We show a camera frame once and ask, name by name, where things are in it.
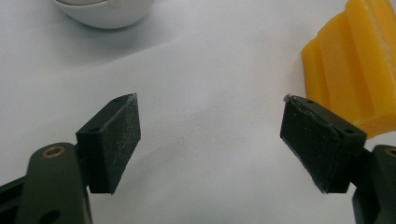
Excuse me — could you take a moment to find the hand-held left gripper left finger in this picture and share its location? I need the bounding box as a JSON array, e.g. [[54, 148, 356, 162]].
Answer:
[[75, 92, 142, 195]]

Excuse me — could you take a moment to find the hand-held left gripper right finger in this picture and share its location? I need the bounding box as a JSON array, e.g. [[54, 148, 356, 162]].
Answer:
[[279, 93, 368, 194]]

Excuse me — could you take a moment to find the yellow ridged plastic piece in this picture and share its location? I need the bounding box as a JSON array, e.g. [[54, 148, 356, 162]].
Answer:
[[301, 0, 396, 140]]

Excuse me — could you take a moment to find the white bowl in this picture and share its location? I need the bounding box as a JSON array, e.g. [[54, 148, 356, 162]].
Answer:
[[51, 0, 156, 30]]

